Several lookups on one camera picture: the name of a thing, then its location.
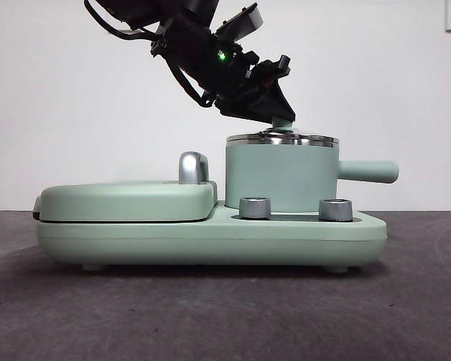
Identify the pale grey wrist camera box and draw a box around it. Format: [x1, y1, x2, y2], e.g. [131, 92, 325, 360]
[214, 2, 265, 41]

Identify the glass lid with green knob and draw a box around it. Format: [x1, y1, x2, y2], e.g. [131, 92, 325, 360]
[225, 114, 339, 147]

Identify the chrome griddle cover handle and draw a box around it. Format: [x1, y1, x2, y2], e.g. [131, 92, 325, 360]
[177, 151, 210, 186]

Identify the mint green breakfast machine base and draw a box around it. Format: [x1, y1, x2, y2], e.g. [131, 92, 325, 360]
[35, 201, 388, 272]

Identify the mint green pot with handle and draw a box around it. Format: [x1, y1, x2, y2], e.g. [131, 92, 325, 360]
[224, 134, 400, 212]

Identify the silver control knob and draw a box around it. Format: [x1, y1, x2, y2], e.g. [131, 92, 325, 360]
[318, 198, 353, 222]
[238, 196, 272, 220]

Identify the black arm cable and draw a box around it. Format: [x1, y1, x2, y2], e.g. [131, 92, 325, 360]
[83, 0, 162, 41]
[165, 62, 215, 110]

